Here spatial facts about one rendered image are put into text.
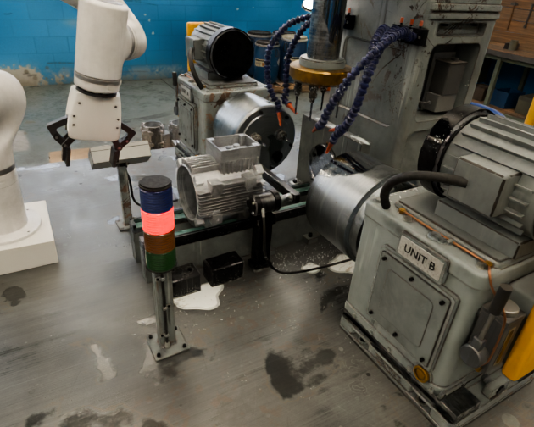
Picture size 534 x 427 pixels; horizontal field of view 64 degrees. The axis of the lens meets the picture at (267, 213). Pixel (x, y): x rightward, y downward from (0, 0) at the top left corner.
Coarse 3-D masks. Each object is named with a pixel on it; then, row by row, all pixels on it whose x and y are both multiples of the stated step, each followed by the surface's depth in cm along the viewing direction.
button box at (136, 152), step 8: (128, 144) 128; (136, 144) 129; (144, 144) 130; (88, 152) 126; (96, 152) 123; (104, 152) 124; (120, 152) 126; (128, 152) 127; (136, 152) 128; (144, 152) 129; (96, 160) 123; (104, 160) 124; (120, 160) 126; (128, 160) 129; (136, 160) 131; (144, 160) 134; (96, 168) 128
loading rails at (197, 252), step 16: (304, 192) 145; (288, 208) 131; (304, 208) 134; (176, 224) 125; (224, 224) 121; (240, 224) 123; (288, 224) 133; (304, 224) 137; (176, 240) 115; (192, 240) 117; (208, 240) 120; (224, 240) 123; (240, 240) 126; (272, 240) 133; (288, 240) 137; (304, 240) 138; (144, 256) 112; (176, 256) 117; (192, 256) 120; (208, 256) 123; (240, 256) 129; (144, 272) 116
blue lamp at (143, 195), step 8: (144, 192) 76; (152, 192) 76; (160, 192) 76; (168, 192) 77; (144, 200) 77; (152, 200) 77; (160, 200) 77; (168, 200) 78; (144, 208) 78; (152, 208) 77; (160, 208) 78; (168, 208) 79
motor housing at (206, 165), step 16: (192, 160) 114; (208, 160) 115; (176, 176) 122; (192, 176) 111; (208, 176) 113; (224, 176) 115; (240, 176) 117; (256, 176) 119; (192, 192) 126; (208, 192) 111; (224, 192) 113; (240, 192) 116; (256, 192) 118; (192, 208) 124; (208, 208) 112; (224, 208) 115; (240, 208) 119; (192, 224) 119
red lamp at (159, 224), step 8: (144, 216) 79; (152, 216) 78; (160, 216) 79; (168, 216) 80; (144, 224) 80; (152, 224) 79; (160, 224) 79; (168, 224) 80; (152, 232) 80; (160, 232) 80
